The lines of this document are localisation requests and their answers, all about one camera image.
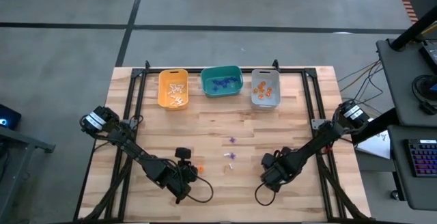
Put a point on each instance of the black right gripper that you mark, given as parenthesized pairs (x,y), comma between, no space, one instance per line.
(271,171)

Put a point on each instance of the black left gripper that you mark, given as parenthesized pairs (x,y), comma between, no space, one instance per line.
(181,179)

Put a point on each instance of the purple plastic spider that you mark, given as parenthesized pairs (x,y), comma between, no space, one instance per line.
(233,79)
(218,81)
(232,139)
(225,85)
(233,155)

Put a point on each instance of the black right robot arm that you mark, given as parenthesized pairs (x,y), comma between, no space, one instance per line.
(314,145)

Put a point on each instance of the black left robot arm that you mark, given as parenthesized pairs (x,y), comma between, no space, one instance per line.
(136,150)

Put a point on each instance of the white plastic bin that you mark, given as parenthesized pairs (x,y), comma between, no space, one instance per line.
(269,102)

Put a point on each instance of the orange plastic bin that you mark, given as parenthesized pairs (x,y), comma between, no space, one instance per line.
(164,97)

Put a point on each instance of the teal plastic bin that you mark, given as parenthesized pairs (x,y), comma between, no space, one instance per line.
(205,92)

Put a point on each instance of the black caster wheel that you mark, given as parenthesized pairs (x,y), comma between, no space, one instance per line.
(395,195)

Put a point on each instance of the backlit rainbow keyboard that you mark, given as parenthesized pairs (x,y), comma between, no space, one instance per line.
(423,157)

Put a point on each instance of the black headset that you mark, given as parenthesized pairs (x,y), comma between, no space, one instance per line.
(425,106)

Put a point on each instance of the grey metal side table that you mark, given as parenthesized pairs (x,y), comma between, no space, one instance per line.
(17,169)

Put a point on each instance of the black box blue light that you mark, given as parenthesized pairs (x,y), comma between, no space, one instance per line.
(8,116)

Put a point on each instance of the black laptop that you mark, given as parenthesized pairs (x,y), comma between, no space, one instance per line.
(431,56)

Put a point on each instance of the black metal post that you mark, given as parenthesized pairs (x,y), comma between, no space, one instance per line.
(413,29)
(375,126)

